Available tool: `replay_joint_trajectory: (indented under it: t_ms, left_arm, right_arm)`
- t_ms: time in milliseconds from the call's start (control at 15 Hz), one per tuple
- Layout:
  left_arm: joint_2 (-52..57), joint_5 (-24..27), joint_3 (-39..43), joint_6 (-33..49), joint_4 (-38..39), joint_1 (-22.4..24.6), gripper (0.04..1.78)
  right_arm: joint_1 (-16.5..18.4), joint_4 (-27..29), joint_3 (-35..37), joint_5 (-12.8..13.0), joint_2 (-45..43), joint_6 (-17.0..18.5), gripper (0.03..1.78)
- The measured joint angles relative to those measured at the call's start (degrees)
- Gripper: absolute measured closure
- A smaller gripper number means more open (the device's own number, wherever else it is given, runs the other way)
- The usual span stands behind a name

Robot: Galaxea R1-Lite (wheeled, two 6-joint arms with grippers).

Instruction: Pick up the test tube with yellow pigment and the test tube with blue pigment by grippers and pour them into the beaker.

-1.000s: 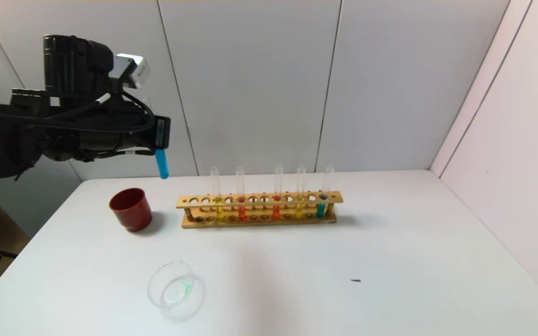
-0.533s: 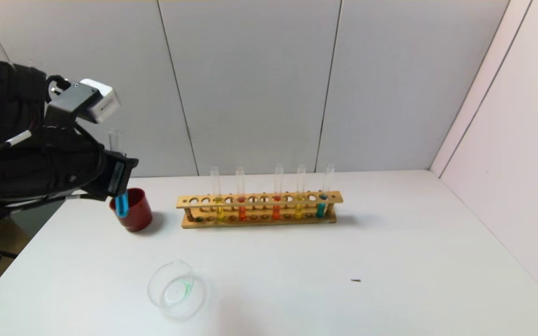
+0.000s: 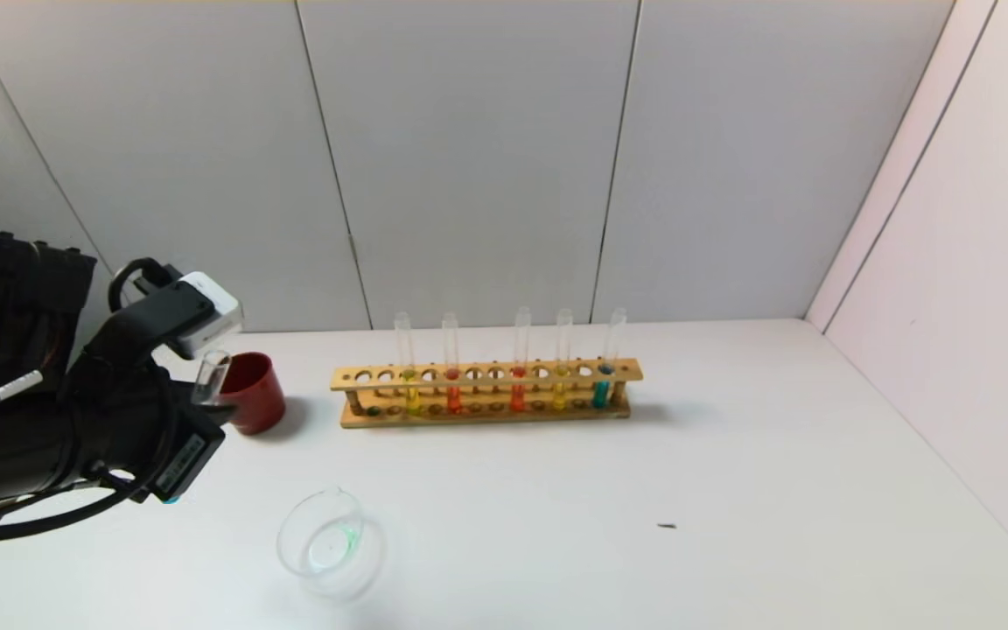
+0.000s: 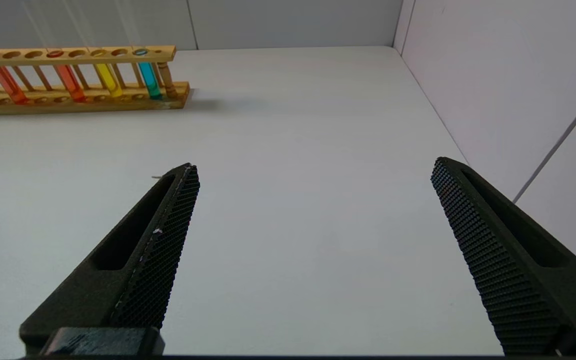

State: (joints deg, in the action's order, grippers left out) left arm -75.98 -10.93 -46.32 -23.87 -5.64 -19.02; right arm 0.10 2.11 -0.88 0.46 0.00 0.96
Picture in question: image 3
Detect blue pigment glass test tube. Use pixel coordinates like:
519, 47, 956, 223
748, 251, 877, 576
591, 307, 627, 410
163, 350, 233, 506

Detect orange pigment glass test tube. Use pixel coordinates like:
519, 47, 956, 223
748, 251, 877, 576
441, 312, 464, 416
509, 307, 532, 414

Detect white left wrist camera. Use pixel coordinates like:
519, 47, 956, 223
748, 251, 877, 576
115, 271, 244, 361

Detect yellow pigment glass test tube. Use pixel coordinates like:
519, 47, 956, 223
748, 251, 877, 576
394, 311, 423, 417
551, 308, 574, 412

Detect clear glass beaker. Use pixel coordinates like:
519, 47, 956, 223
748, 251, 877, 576
276, 486, 367, 580

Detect red plastic cup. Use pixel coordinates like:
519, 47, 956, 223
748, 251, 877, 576
211, 352, 288, 436

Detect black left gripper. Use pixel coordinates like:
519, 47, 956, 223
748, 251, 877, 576
66, 358, 239, 505

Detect thin black camera cable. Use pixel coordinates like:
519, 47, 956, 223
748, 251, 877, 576
108, 257, 174, 309

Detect wooden test tube rack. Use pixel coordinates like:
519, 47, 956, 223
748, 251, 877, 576
331, 357, 644, 430

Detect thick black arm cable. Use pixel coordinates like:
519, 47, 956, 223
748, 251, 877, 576
0, 477, 157, 545

